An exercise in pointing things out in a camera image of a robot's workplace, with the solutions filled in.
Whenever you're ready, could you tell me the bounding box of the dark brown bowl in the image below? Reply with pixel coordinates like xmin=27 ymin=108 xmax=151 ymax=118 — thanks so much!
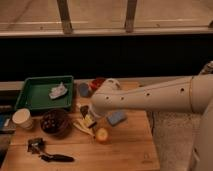
xmin=40 ymin=109 xmax=71 ymax=137

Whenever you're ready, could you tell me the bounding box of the blue cup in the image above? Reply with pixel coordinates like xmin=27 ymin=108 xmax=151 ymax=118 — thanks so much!
xmin=78 ymin=83 xmax=91 ymax=97

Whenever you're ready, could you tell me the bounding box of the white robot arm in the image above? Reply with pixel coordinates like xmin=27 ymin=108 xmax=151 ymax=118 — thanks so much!
xmin=89 ymin=74 xmax=213 ymax=171

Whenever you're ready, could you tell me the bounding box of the banana peel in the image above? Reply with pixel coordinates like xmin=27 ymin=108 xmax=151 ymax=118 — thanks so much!
xmin=73 ymin=119 xmax=95 ymax=137

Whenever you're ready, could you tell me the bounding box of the crumpled white cloth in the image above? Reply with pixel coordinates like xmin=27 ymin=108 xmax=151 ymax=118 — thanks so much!
xmin=49 ymin=83 xmax=68 ymax=100

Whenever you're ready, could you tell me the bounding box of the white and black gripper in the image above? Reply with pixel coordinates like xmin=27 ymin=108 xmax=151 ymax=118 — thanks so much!
xmin=80 ymin=105 xmax=97 ymax=128

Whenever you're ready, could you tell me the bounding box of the blue sponge eraser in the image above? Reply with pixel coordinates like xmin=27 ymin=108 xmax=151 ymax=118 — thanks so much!
xmin=107 ymin=111 xmax=127 ymax=126

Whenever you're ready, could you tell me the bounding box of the red bowl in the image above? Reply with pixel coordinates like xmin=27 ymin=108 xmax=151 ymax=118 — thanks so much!
xmin=89 ymin=77 xmax=105 ymax=91

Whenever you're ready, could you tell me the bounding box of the white paper cup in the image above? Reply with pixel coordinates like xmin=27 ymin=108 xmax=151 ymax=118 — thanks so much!
xmin=12 ymin=108 xmax=33 ymax=130

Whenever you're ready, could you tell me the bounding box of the green plastic tray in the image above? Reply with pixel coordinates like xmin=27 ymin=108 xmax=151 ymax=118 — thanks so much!
xmin=15 ymin=75 xmax=74 ymax=111

